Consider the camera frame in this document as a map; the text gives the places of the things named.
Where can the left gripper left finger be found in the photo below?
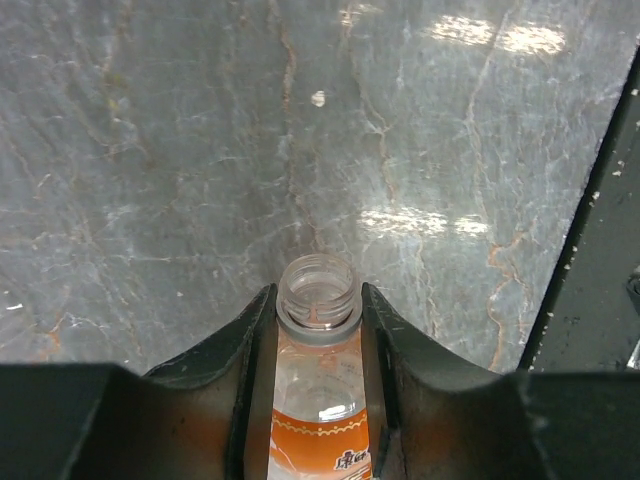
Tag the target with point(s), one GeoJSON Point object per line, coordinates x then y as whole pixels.
{"type": "Point", "coordinates": [204, 414]}

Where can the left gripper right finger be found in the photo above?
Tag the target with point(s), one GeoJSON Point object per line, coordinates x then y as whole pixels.
{"type": "Point", "coordinates": [435, 415]}

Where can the orange drink bottle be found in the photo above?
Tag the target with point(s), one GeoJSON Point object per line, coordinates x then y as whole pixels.
{"type": "Point", "coordinates": [319, 425]}

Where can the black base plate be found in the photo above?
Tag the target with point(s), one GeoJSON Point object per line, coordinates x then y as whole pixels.
{"type": "Point", "coordinates": [589, 316]}

